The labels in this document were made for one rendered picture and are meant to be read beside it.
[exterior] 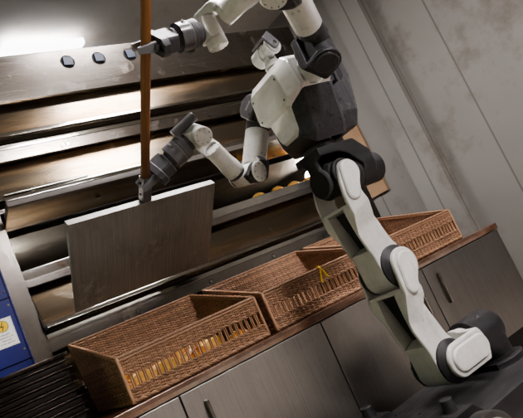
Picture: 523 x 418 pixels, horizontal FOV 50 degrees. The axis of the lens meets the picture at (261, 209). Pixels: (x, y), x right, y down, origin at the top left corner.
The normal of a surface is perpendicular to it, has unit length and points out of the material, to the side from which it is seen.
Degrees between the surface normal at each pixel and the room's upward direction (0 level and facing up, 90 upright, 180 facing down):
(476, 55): 90
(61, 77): 90
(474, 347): 90
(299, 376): 90
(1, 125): 70
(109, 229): 140
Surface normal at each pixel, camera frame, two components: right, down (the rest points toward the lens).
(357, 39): -0.74, 0.24
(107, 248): 0.63, 0.47
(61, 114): 0.31, -0.63
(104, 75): 0.47, -0.34
